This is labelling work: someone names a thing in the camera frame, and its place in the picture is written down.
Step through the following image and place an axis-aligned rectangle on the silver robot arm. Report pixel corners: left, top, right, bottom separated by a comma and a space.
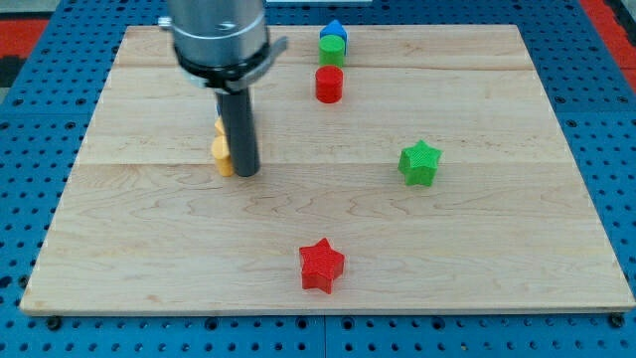
158, 0, 288, 94

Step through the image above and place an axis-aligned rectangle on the red cylinder block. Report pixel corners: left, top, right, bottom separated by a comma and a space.
315, 65, 344, 103

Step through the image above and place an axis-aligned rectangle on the yellow heart block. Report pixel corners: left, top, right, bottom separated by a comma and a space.
211, 136, 235, 177

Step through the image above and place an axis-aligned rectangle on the green cylinder block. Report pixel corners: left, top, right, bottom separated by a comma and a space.
318, 35, 346, 68

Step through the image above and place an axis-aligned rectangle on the blue triangle block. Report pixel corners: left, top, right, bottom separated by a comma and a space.
319, 19, 348, 51

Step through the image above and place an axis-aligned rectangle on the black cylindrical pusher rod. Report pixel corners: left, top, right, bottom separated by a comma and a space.
216, 89, 260, 177

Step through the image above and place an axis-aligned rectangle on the yellow pentagon block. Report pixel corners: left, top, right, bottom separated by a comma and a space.
215, 116, 226, 136

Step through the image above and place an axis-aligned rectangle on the wooden board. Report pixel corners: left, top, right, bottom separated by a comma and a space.
20, 25, 635, 316

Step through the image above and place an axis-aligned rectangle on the green star block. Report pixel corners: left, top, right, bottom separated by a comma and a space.
398, 140, 442, 187

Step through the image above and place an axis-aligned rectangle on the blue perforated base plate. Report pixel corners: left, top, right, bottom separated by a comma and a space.
1, 0, 635, 357

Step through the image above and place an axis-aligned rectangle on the red star block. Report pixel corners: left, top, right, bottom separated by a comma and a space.
299, 238, 345, 294

